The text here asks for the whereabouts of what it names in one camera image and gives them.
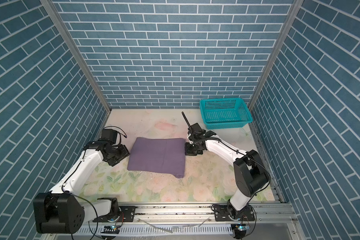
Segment purple trousers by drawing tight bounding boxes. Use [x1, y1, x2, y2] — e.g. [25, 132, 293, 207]
[127, 137, 186, 179]

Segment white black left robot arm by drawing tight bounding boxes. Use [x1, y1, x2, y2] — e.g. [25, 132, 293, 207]
[33, 141, 130, 234]

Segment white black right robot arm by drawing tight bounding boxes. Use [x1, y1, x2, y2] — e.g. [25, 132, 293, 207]
[182, 112, 271, 221]

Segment teal plastic mesh basket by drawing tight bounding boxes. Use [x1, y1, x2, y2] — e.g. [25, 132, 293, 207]
[200, 98, 253, 130]

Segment left green circuit board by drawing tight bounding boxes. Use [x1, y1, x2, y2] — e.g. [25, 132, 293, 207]
[101, 225, 121, 236]

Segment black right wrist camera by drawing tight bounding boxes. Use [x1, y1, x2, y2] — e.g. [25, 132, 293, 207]
[188, 123, 217, 142]

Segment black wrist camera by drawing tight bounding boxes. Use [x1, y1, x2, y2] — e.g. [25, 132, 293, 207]
[188, 123, 217, 142]
[99, 129, 122, 145]

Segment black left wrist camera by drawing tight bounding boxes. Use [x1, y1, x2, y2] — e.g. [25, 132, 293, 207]
[99, 129, 122, 145]

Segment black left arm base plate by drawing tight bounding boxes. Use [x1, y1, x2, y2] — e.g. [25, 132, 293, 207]
[92, 206, 136, 223]

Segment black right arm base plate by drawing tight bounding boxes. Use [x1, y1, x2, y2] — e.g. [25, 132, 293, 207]
[211, 204, 255, 222]

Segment white slotted cable duct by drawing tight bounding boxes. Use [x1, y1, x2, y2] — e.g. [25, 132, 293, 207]
[76, 224, 233, 237]

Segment aluminium right table edge rail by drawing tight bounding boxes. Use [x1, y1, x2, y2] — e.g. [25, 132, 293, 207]
[249, 123, 288, 203]

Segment aluminium front mounting rail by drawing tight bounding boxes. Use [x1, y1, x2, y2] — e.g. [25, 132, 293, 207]
[40, 201, 307, 240]

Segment aluminium right rear corner post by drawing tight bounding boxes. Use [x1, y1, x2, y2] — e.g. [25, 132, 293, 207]
[248, 0, 304, 111]

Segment aluminium corner post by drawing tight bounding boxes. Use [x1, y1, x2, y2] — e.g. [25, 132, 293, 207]
[40, 0, 112, 114]
[248, 0, 304, 111]

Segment aluminium left rear corner post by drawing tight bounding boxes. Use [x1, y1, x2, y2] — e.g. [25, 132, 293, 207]
[40, 0, 112, 114]

